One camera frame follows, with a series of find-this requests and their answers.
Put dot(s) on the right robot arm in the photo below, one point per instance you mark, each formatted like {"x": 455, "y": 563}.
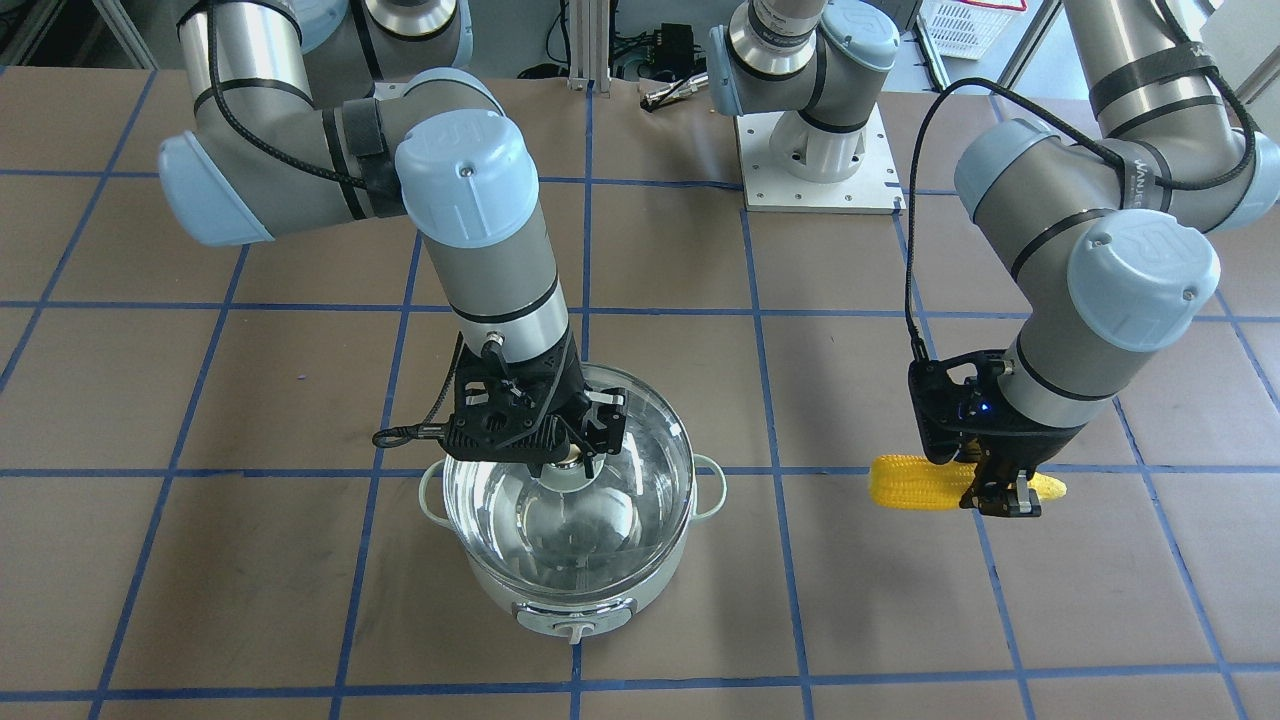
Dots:
{"x": 266, "y": 159}

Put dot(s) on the glass pot lid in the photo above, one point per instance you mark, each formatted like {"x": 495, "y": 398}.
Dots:
{"x": 570, "y": 500}

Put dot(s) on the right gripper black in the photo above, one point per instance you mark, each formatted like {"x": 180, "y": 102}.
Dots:
{"x": 572, "y": 394}

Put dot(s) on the brown grid table mat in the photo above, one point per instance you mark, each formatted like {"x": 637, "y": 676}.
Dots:
{"x": 196, "y": 526}

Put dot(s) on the white plastic basket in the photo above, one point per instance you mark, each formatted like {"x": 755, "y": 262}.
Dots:
{"x": 968, "y": 29}

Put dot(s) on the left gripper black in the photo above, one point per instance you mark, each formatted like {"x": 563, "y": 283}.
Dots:
{"x": 1022, "y": 439}

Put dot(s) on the white electric pot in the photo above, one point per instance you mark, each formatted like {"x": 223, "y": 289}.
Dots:
{"x": 575, "y": 560}

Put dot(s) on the yellow corn cob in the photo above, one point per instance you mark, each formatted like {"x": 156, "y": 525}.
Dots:
{"x": 915, "y": 483}

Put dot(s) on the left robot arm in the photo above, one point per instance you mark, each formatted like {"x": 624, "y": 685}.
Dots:
{"x": 1107, "y": 239}

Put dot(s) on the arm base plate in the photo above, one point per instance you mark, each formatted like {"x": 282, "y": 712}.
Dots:
{"x": 792, "y": 167}

